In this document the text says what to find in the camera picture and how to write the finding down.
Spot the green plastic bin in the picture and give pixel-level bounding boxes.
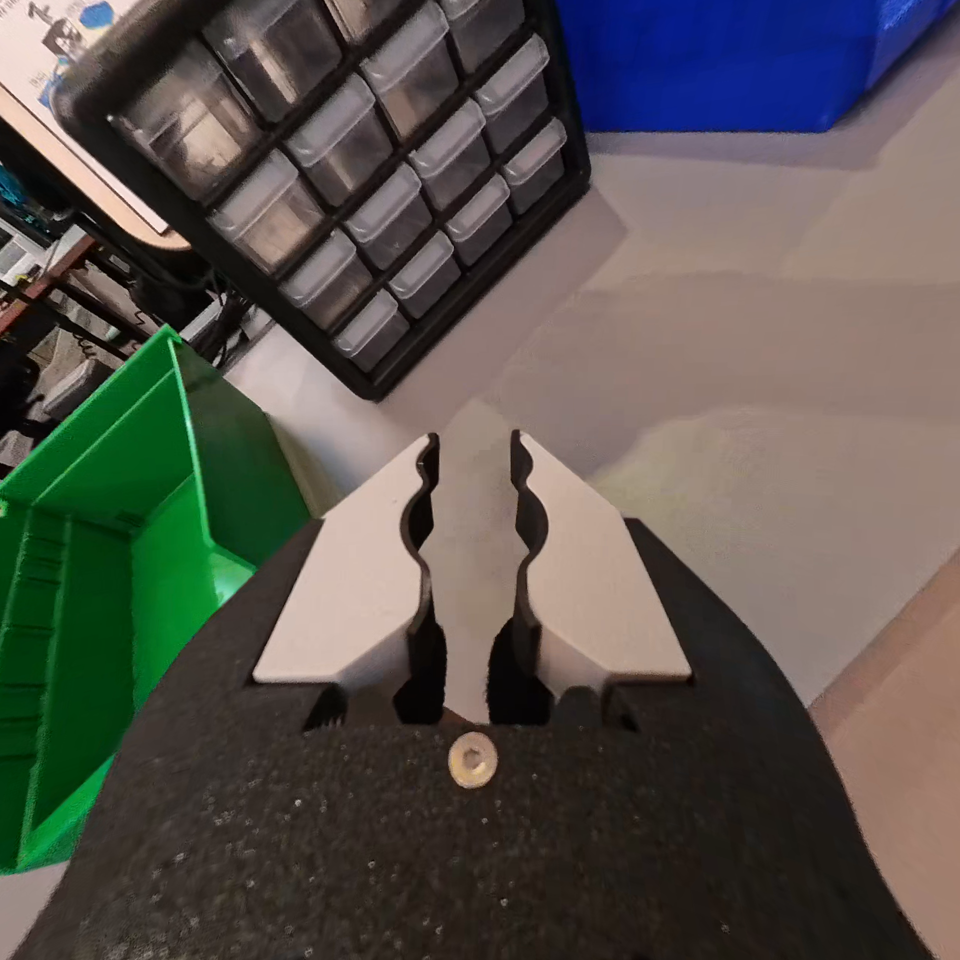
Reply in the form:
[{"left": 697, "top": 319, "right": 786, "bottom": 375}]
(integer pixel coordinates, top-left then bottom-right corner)
[{"left": 0, "top": 324, "right": 315, "bottom": 876}]

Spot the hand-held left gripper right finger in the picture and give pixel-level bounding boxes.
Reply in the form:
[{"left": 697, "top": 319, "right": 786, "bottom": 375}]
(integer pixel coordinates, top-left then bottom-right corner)
[{"left": 510, "top": 428, "right": 694, "bottom": 687}]

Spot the blue plastic bin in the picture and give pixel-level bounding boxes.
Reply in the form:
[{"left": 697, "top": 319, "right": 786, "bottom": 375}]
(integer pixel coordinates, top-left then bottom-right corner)
[{"left": 553, "top": 0, "right": 960, "bottom": 138}]

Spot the white instruction poster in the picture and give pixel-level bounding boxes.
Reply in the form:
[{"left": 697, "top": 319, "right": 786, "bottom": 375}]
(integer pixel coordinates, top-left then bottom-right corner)
[{"left": 0, "top": 0, "right": 170, "bottom": 234}]

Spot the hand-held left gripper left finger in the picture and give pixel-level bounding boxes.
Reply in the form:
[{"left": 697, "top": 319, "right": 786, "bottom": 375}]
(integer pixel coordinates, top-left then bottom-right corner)
[{"left": 252, "top": 432, "right": 442, "bottom": 687}]

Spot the black drawer cabinet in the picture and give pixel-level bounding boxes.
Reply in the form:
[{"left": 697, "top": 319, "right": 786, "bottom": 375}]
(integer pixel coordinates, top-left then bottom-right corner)
[{"left": 54, "top": 0, "right": 594, "bottom": 404}]

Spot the group of clear cabinet drawers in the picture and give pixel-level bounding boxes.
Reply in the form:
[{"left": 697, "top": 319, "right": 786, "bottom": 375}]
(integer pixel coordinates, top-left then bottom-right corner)
[{"left": 111, "top": 0, "right": 569, "bottom": 374}]

